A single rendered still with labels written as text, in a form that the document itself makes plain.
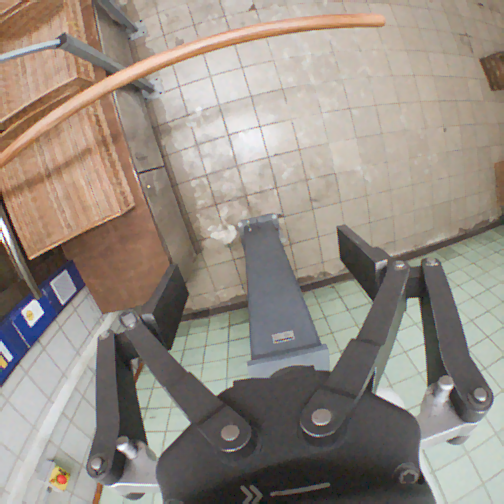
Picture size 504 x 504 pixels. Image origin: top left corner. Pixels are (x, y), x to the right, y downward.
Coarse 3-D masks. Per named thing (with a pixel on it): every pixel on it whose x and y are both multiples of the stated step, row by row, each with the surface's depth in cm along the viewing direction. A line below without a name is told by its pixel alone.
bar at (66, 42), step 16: (64, 32) 45; (128, 32) 115; (144, 32) 116; (32, 48) 41; (48, 48) 46; (64, 48) 50; (80, 48) 55; (96, 64) 71; (112, 64) 78; (144, 80) 116; (160, 80) 132; (144, 96) 135; (160, 96) 136; (0, 208) 46; (0, 224) 46; (16, 256) 50; (32, 288) 54
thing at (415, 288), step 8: (376, 248) 16; (384, 256) 15; (416, 272) 12; (408, 280) 12; (416, 280) 12; (408, 288) 13; (416, 288) 12; (424, 288) 12; (408, 296) 13; (416, 296) 13
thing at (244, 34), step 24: (264, 24) 32; (288, 24) 32; (312, 24) 32; (336, 24) 32; (360, 24) 32; (384, 24) 32; (192, 48) 34; (216, 48) 35; (120, 72) 34; (144, 72) 35; (96, 96) 36; (48, 120) 36; (24, 144) 37; (0, 168) 39
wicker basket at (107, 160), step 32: (64, 96) 70; (64, 128) 89; (96, 128) 82; (32, 160) 87; (64, 160) 94; (96, 160) 96; (32, 192) 87; (64, 192) 100; (96, 192) 101; (128, 192) 101; (32, 224) 87; (64, 224) 104; (96, 224) 89; (32, 256) 84
